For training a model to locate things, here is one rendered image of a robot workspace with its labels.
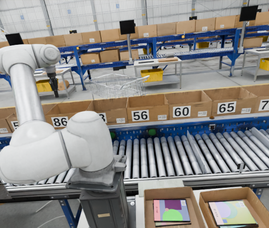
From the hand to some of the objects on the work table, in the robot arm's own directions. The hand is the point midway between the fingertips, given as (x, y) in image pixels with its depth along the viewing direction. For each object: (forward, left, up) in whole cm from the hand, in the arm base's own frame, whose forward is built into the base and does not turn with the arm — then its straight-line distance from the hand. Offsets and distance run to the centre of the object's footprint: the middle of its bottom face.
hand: (56, 93), depth 165 cm
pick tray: (-81, -137, -51) cm, 167 cm away
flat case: (-73, -104, -49) cm, 136 cm away
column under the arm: (-83, -72, -51) cm, 121 cm away
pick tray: (-83, -105, -51) cm, 143 cm away
